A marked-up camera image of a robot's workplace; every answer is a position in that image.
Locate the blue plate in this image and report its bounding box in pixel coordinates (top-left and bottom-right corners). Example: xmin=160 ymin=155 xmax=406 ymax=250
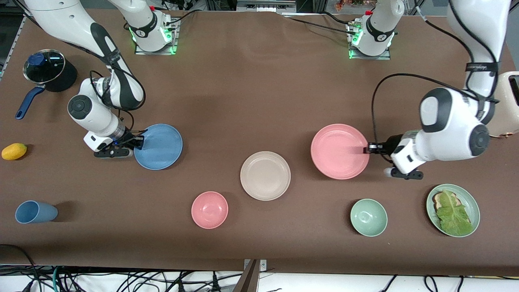
xmin=133 ymin=124 xmax=183 ymax=170

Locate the pink plate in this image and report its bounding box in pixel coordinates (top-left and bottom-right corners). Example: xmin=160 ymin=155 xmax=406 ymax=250
xmin=311 ymin=124 xmax=370 ymax=180

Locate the bread slice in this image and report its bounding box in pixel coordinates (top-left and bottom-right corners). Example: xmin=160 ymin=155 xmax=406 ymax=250
xmin=432 ymin=192 xmax=459 ymax=211

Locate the green bowl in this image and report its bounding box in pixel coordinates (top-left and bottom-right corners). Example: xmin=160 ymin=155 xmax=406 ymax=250
xmin=350 ymin=198 xmax=388 ymax=237

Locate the blue pot with lid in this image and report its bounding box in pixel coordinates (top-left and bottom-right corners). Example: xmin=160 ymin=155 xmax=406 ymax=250
xmin=15 ymin=49 xmax=78 ymax=120

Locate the green lettuce leaf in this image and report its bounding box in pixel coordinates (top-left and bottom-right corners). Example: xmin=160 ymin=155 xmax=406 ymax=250
xmin=436 ymin=190 xmax=474 ymax=236

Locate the green plate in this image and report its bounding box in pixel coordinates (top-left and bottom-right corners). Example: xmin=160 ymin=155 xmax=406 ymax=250
xmin=426 ymin=184 xmax=480 ymax=238

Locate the yellow lemon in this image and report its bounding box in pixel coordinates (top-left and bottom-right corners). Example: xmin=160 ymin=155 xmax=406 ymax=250
xmin=1 ymin=143 xmax=28 ymax=161

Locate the glass lid blue knob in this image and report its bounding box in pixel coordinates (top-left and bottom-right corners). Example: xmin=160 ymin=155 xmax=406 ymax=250
xmin=23 ymin=49 xmax=66 ymax=84

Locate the blue cup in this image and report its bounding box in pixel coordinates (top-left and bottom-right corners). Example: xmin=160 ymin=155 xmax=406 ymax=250
xmin=15 ymin=200 xmax=58 ymax=224

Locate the pink bowl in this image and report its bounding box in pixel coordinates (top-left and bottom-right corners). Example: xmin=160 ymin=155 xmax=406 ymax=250
xmin=191 ymin=191 xmax=229 ymax=229

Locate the cream toaster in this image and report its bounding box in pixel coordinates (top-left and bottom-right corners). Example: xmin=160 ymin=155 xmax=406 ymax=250
xmin=489 ymin=71 xmax=519 ymax=138

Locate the beige plate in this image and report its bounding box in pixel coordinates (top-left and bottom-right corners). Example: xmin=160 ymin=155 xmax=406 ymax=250
xmin=240 ymin=151 xmax=291 ymax=201

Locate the brown table cover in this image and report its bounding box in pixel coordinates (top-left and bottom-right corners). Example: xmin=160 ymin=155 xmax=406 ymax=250
xmin=0 ymin=6 xmax=519 ymax=277

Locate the black cable on table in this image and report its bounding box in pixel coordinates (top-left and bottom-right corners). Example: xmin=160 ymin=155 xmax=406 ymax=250
xmin=162 ymin=8 xmax=200 ymax=27
xmin=284 ymin=11 xmax=357 ymax=36

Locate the thick black floor cable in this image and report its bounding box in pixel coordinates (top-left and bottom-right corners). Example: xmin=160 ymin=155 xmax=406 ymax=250
xmin=0 ymin=243 xmax=40 ymax=292

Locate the dark post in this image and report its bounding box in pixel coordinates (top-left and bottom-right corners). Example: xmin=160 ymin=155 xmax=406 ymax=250
xmin=233 ymin=260 xmax=260 ymax=292

